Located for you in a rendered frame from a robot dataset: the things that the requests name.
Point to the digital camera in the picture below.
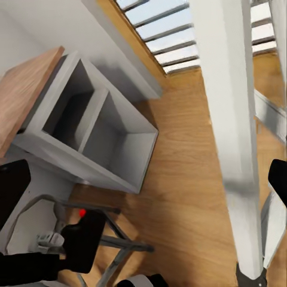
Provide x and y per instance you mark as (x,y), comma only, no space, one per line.
(82,240)

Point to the fixed window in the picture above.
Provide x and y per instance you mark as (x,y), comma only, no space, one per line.
(162,34)

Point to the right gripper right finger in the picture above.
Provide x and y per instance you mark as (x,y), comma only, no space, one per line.
(278,178)

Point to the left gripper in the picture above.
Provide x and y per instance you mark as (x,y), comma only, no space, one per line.
(34,267)

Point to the taboret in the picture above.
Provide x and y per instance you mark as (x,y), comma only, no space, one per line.
(46,213)

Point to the desk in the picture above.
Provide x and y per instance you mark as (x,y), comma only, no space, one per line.
(63,114)

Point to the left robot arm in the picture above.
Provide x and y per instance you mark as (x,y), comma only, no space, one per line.
(37,264)

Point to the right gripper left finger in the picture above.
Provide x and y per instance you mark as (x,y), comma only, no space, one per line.
(14,179)

